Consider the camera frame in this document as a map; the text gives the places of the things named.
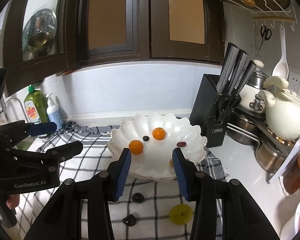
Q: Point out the small dark grape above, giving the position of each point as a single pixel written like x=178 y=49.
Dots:
x=146 y=138

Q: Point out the white enamel pot with lid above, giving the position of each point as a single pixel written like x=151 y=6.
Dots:
x=251 y=95

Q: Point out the person's left hand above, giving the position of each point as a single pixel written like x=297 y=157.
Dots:
x=12 y=201

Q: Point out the dark plum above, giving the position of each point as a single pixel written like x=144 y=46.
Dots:
x=129 y=219
x=137 y=197

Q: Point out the black knife block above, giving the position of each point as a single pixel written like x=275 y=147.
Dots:
x=205 y=110

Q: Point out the black kitchen scissors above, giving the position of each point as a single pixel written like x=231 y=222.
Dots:
x=226 y=107

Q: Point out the open brown window sash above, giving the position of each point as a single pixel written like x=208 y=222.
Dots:
x=12 y=55

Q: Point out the wooden bead trivet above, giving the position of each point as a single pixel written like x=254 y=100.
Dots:
x=281 y=140

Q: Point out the steel pot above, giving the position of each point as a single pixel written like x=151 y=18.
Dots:
x=270 y=155
x=242 y=130

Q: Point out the white pot rack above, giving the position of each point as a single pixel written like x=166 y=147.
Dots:
x=290 y=160

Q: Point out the brown longan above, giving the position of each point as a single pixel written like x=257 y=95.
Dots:
x=170 y=162

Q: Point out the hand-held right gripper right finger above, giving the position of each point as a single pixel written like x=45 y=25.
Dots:
x=181 y=177

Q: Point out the green apple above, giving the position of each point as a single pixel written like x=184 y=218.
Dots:
x=180 y=213

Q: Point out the white scalloped bowl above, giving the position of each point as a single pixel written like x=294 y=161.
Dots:
x=165 y=125

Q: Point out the white ceramic pot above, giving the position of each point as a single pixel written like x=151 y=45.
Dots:
x=285 y=120

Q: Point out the hanging black scissors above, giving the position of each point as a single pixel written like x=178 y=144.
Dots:
x=265 y=33

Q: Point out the blue pump soap bottle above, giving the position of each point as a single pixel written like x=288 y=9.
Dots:
x=52 y=112

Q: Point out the orange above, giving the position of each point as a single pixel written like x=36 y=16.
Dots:
x=159 y=133
x=136 y=147

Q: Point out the black white checkered cloth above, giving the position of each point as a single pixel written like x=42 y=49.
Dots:
x=150 y=205

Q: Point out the wooden wall rack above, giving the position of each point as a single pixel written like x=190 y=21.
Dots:
x=275 y=17

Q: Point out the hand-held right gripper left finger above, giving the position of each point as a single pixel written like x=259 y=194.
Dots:
x=123 y=175

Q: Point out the perforated steel steamer plate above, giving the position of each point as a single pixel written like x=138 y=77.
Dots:
x=40 y=32

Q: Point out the green dish soap bottle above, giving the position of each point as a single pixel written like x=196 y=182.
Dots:
x=35 y=107

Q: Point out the glass jar of sauce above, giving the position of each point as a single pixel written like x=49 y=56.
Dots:
x=297 y=172

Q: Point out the white wall outlet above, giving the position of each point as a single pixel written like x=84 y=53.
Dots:
x=295 y=81

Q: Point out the thin gooseneck faucet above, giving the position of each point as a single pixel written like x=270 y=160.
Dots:
x=7 y=103

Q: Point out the white plastic ladle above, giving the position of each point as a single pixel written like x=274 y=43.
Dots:
x=281 y=67

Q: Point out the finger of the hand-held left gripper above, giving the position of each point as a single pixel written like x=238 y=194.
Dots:
x=65 y=151
x=42 y=128

